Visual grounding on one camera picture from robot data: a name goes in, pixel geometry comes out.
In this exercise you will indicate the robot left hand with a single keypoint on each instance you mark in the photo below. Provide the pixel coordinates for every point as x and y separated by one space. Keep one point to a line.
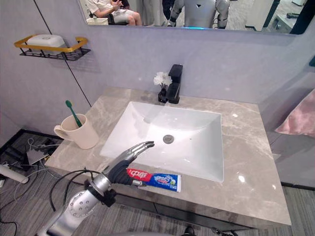
124 157

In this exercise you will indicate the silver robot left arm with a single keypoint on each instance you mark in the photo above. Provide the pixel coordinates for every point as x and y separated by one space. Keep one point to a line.
76 209

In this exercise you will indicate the red blue toothpaste tube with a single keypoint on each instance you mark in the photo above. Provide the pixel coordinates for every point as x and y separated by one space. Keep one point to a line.
157 179

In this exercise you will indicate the metal sink drain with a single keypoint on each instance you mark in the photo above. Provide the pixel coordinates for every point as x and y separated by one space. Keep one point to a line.
168 138

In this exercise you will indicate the white rectangular sink basin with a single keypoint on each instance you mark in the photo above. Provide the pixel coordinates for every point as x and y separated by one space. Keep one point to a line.
169 137

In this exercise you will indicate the cream ceramic mug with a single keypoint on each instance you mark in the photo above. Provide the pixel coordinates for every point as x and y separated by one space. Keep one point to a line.
77 132

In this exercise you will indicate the green toothbrush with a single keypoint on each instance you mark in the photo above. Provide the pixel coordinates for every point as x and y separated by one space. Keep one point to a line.
73 113

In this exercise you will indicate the black diffuser with white flowers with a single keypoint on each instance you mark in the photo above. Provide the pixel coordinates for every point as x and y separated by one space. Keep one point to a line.
162 84

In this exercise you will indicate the black faucet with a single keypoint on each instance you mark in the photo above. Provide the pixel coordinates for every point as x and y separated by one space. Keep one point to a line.
175 86

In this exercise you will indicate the white power strip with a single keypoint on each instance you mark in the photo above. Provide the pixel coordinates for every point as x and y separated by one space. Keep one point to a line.
13 175

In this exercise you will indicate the grey marble vanity counter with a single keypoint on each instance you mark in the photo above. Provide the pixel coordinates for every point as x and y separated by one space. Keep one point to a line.
246 159

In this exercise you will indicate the white soap dish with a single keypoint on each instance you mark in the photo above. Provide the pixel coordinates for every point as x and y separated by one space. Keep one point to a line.
45 41

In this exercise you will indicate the pink towel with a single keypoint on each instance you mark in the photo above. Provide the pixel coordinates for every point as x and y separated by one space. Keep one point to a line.
299 116

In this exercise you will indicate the black gold wall shelf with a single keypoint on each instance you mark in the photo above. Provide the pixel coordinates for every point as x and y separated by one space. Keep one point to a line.
53 50

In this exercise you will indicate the wall mirror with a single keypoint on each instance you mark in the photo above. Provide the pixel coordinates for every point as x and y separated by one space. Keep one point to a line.
197 13

